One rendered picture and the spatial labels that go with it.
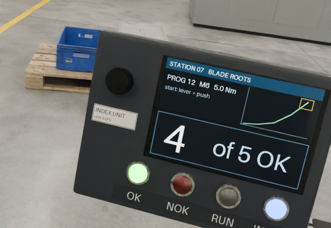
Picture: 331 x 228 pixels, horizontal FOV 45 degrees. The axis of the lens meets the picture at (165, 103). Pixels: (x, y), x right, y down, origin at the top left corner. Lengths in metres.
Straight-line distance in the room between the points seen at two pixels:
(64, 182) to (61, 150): 0.33
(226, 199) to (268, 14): 5.97
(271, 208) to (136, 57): 0.21
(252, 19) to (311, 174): 5.92
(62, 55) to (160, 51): 2.98
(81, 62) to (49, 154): 1.09
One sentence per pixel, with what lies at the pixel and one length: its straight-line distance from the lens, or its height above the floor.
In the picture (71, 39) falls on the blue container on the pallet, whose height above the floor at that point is 0.25.
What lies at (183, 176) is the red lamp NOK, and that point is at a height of 1.13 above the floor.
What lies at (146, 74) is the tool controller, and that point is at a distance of 0.42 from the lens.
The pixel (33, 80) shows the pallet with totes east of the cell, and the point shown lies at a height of 0.08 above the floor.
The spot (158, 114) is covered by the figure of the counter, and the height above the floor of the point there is 1.18.
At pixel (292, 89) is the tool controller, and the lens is 0.42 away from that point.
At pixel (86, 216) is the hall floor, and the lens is 2.09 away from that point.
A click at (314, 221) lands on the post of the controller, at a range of 0.55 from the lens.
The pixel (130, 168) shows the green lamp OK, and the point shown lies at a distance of 0.44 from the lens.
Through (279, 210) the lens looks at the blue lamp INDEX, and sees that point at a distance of 0.44.
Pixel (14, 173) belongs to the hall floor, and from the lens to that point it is 2.39.
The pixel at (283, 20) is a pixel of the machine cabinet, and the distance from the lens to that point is 6.44.
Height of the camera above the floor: 1.37
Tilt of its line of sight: 24 degrees down
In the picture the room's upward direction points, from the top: 9 degrees clockwise
